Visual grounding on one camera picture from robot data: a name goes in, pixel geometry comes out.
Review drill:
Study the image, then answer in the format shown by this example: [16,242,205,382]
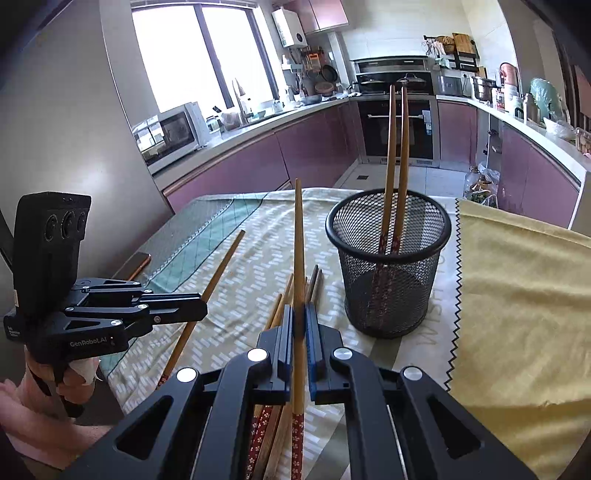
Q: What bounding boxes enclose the black built-in oven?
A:
[355,95,439,164]

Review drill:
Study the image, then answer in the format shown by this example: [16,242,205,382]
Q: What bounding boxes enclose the brown smartphone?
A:
[113,251,152,282]

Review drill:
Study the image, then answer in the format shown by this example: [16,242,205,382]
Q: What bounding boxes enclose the white microwave oven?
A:
[131,102,211,175]

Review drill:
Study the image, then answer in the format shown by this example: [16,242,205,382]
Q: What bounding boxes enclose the stainless steel stockpot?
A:
[471,76,497,103]

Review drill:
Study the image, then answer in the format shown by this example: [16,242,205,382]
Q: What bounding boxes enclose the black mesh utensil holder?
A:
[325,187,452,339]

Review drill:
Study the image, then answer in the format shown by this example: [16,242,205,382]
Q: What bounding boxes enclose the plastic bag of vegetables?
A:
[464,161,502,208]

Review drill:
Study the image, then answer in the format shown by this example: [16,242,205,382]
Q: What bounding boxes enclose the yellow cloth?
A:
[445,198,591,480]

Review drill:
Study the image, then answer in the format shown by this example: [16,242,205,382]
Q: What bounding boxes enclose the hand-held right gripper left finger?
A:
[60,305,296,480]

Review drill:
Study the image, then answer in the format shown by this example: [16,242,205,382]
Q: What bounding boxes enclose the teal covered appliance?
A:
[529,78,566,123]

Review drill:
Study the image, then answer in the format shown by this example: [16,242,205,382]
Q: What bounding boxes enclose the green beige patterned tablecloth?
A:
[99,187,462,480]

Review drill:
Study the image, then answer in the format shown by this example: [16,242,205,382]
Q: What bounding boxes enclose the person's left forearm pink sleeve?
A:
[0,377,116,464]

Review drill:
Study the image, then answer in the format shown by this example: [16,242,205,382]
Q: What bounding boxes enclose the white water heater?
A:
[271,6,309,48]

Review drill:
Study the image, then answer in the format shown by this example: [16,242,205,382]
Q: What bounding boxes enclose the kitchen window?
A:
[131,0,280,114]

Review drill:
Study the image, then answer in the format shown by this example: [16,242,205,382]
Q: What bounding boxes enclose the silver refrigerator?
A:
[0,0,175,282]

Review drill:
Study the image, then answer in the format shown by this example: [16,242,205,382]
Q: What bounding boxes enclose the steel range hood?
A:
[349,56,435,86]

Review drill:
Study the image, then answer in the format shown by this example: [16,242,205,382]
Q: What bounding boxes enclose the pink base cabinets long run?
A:
[161,99,365,213]

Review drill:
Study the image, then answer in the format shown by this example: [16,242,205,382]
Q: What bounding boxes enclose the black wall rack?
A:
[424,32,481,72]

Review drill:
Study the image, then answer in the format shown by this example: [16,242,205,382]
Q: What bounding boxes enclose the pink wall cabinet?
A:
[281,0,349,35]

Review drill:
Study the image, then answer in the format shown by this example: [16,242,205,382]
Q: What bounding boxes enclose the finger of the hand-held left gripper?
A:
[69,276,208,309]
[55,305,208,341]

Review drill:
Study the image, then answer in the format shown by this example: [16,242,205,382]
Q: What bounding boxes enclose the steel kitchen faucet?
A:
[232,78,252,123]

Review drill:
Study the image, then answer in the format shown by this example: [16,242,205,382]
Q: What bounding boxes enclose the wooden cutting board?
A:
[452,32,476,56]

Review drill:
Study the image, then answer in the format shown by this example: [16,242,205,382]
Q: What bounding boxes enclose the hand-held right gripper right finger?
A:
[305,302,539,480]

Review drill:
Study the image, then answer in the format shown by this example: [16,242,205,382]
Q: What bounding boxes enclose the person's left hand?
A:
[28,355,100,408]

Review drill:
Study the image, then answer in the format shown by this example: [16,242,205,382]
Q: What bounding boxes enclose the pink base cabinets short run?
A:
[436,99,583,229]

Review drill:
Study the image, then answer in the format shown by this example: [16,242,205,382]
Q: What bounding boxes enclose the white plastic bag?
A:
[542,117,575,139]

